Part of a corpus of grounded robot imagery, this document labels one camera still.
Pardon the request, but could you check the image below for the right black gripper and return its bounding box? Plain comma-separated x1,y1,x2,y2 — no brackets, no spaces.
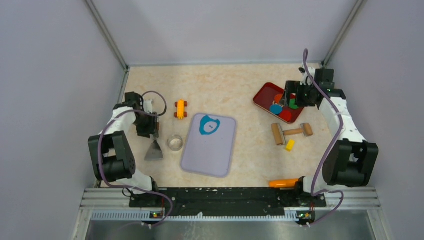
279,80,317,108

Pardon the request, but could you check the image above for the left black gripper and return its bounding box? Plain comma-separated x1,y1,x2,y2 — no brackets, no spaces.
132,110,159,139

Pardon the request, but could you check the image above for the round blue dough wrapper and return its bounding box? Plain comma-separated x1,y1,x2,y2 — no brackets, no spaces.
269,104,283,116

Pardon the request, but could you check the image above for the metal scraper wooden handle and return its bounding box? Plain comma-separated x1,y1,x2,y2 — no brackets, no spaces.
144,122,164,161

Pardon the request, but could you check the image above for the round metal cutter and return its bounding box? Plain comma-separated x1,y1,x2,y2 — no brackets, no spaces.
166,135,184,152

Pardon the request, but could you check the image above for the wooden rolling pin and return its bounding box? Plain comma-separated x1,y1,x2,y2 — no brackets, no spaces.
271,123,314,146

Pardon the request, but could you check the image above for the blue dough piece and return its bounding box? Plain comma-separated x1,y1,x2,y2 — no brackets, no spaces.
199,115,221,136

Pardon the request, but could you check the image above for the lavender plastic tray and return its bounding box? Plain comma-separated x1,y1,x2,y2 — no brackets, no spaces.
180,113,237,178

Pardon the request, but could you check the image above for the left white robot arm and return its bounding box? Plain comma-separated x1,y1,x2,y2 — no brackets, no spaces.
88,92,161,207

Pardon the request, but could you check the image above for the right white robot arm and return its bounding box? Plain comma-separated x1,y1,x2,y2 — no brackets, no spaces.
279,66,379,206

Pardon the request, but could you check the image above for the green dough disc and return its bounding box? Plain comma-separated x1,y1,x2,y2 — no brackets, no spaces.
288,98,300,110

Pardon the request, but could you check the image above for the orange dough disc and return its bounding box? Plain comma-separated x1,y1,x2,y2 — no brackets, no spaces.
274,94,283,104

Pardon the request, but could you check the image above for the red dough disc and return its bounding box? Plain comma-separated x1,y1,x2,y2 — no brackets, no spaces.
278,110,292,122

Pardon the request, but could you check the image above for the red plate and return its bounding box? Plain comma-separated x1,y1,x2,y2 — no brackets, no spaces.
253,82,304,124

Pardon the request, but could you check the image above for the orange toy car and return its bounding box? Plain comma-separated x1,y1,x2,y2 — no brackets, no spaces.
174,99,188,120

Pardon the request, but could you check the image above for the yellow block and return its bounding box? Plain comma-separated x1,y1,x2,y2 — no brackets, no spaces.
285,139,295,152

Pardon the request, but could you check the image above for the orange carrot toy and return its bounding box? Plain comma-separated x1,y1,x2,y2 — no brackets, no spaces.
268,178,298,189

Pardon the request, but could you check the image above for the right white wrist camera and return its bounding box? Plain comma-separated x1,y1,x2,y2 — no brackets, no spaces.
298,67,316,86

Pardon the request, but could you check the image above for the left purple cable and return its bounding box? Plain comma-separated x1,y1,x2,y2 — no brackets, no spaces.
97,90,174,228

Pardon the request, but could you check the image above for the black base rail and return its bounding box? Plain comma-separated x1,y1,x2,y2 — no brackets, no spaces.
129,187,327,217

